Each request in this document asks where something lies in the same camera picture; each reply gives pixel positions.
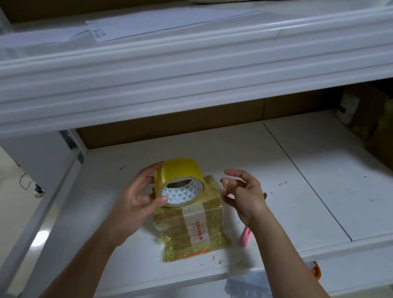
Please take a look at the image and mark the white metal shelf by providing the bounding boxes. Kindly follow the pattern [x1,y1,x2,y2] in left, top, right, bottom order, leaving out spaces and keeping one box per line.
[0,0,393,298]

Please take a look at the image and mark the yellow tape roll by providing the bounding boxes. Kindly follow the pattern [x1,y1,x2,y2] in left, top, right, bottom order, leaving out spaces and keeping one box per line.
[149,153,211,213]

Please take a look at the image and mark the person's right forearm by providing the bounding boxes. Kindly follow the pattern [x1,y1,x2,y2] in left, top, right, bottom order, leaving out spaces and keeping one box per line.
[239,213,389,298]

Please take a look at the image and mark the white power strip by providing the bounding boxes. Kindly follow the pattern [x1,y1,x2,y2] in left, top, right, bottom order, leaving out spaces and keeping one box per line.
[30,182,47,199]

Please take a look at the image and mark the small taped carton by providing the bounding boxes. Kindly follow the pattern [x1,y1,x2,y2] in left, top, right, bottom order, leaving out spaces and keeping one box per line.
[145,167,241,272]

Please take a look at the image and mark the person's right hand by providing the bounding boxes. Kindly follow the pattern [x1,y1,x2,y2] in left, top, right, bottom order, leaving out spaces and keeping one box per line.
[214,167,279,234]

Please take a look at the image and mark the white paper sheet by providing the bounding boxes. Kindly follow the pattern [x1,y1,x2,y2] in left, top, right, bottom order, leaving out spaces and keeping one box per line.
[0,15,101,70]

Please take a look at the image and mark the person's left hand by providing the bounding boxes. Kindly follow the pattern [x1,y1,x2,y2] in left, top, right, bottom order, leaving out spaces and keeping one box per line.
[99,154,175,255]

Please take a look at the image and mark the person's left forearm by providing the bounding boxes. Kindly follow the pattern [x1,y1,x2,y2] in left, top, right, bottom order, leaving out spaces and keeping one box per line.
[34,222,126,298]

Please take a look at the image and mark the pink utility knife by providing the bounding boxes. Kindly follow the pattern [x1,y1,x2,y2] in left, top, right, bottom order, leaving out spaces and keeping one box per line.
[238,190,269,250]

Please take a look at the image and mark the orange plastic object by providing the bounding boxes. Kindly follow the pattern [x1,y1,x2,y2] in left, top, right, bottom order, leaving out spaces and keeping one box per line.
[307,260,325,282]

